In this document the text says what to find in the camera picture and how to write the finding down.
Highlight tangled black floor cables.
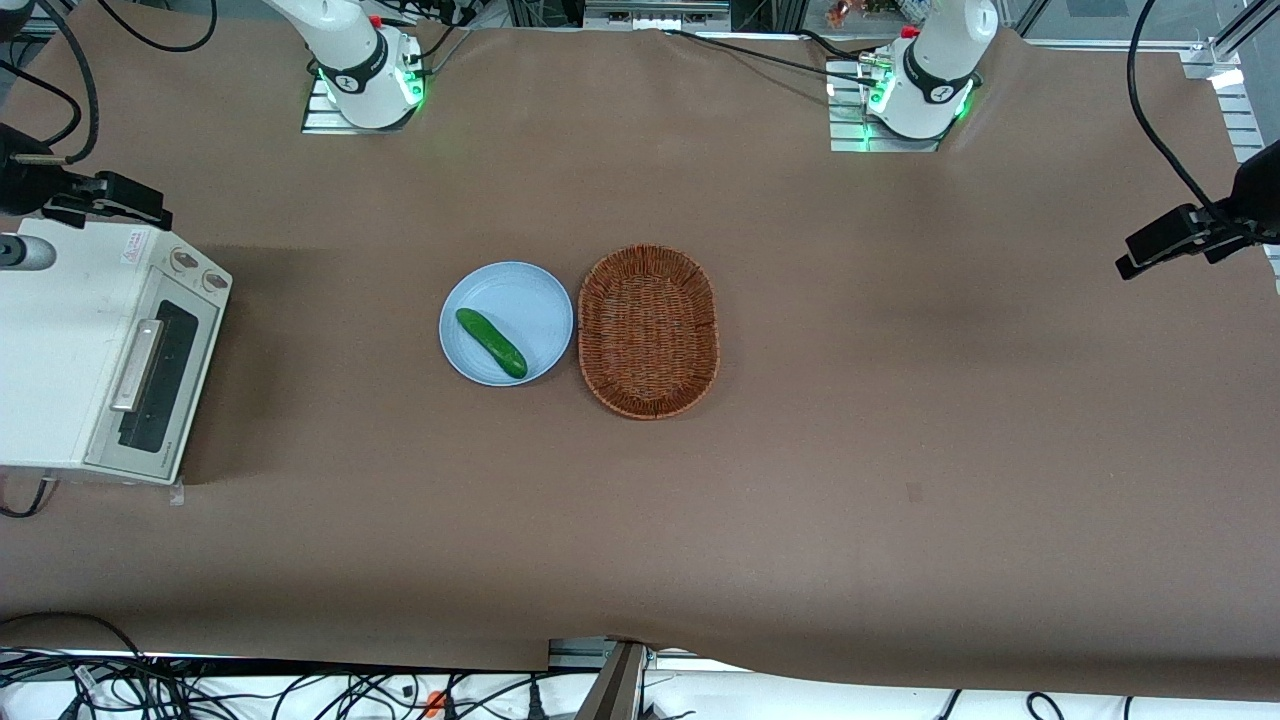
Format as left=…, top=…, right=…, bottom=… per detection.
left=0, top=650, right=561, bottom=720

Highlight dark aluminium profile beam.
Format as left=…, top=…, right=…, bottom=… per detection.
left=590, top=642, right=651, bottom=720

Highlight brown table cover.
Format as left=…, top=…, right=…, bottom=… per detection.
left=0, top=0, right=1280, bottom=701

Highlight aluminium frame rail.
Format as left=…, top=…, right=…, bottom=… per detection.
left=1180, top=0, right=1280, bottom=296

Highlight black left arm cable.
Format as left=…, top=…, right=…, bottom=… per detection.
left=1127, top=0, right=1241, bottom=217

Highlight light blue plate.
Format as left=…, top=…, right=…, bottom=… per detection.
left=439, top=261, right=575, bottom=388

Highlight white toaster oven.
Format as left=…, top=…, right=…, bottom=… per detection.
left=0, top=218, right=233, bottom=486

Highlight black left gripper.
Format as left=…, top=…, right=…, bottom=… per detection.
left=1116, top=140, right=1280, bottom=280

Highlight grey metal box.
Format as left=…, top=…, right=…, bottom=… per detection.
left=583, top=0, right=731, bottom=29

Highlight brown wicker basket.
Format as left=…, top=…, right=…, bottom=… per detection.
left=577, top=244, right=721, bottom=421

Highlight oven door with glass window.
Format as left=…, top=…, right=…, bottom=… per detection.
left=85, top=290, right=225, bottom=483

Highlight black oven power cable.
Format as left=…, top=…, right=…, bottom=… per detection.
left=0, top=478, right=53, bottom=520

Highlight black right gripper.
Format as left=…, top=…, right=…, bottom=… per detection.
left=0, top=125, right=173, bottom=231

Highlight black cable across table cover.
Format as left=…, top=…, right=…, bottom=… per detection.
left=660, top=28, right=886, bottom=89

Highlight black looped floor cable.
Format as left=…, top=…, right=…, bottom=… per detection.
left=0, top=612, right=146, bottom=661

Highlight green cucumber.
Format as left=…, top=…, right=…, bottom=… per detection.
left=455, top=307, right=529, bottom=380

